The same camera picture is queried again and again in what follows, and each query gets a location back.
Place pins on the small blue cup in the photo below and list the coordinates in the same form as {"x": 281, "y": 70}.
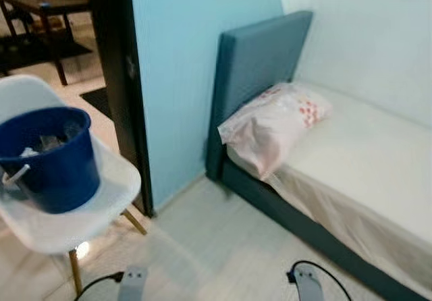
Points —
{"x": 44, "y": 7}

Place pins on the mattress with cream sheet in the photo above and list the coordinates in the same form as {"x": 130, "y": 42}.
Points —
{"x": 358, "y": 159}

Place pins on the dark door frame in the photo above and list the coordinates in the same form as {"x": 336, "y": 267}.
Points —
{"x": 115, "y": 58}

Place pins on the white stick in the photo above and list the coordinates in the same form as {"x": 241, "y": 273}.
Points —
{"x": 15, "y": 175}

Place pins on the blue plastic bucket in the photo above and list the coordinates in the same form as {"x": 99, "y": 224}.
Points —
{"x": 61, "y": 173}

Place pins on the dark rug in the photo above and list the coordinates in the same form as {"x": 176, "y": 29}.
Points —
{"x": 23, "y": 52}

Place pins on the white chair with wooden legs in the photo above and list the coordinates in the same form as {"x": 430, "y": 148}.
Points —
{"x": 101, "y": 200}

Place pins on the dark floor mat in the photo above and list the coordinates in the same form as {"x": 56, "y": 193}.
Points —
{"x": 98, "y": 102}

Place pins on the crumpled white paper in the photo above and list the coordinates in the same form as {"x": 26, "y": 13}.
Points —
{"x": 28, "y": 152}

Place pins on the pink pillow with coloured dots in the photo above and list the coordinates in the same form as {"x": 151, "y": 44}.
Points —
{"x": 270, "y": 129}

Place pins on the dark wooden dining table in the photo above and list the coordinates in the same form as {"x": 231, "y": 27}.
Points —
{"x": 47, "y": 1}

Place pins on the grey rubbish piece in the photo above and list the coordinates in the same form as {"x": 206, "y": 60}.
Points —
{"x": 57, "y": 139}

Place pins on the blue upholstered headboard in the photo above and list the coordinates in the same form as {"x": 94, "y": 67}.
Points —
{"x": 256, "y": 65}

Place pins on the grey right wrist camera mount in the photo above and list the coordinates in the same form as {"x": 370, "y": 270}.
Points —
{"x": 308, "y": 284}

